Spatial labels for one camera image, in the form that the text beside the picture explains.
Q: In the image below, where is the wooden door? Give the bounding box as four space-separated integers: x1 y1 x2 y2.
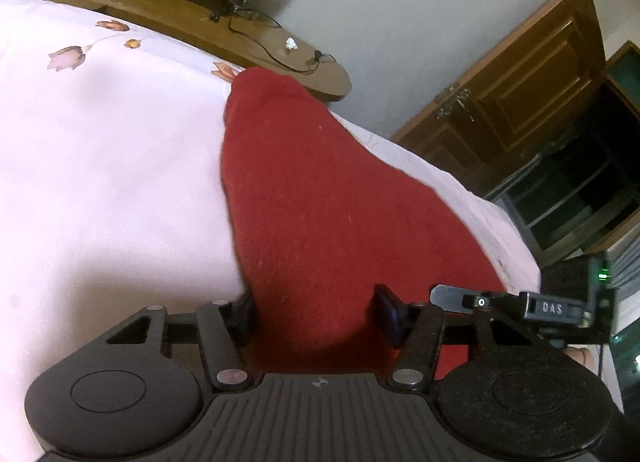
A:
390 0 608 197

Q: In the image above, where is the red small cloth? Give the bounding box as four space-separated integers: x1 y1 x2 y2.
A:
220 66 508 383

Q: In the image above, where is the black cable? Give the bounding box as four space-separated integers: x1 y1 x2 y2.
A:
209 2 339 75

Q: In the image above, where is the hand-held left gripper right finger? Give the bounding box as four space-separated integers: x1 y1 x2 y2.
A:
372 283 548 390

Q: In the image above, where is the person's right hand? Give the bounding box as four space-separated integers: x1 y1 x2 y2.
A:
564 346 600 369

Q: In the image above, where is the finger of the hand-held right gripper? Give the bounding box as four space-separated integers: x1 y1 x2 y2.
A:
430 284 526 317

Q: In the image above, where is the dark metal framed cabinet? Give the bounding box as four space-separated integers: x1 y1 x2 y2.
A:
492 39 640 269

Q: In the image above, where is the wooden television stand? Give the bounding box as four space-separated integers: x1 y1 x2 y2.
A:
0 0 353 103

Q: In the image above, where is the metal door latch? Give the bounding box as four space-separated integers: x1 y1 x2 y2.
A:
435 86 477 123

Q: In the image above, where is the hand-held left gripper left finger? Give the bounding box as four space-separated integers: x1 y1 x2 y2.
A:
105 289 258 391

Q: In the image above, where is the pink floral bedsheet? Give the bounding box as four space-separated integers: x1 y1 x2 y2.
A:
0 0 542 462

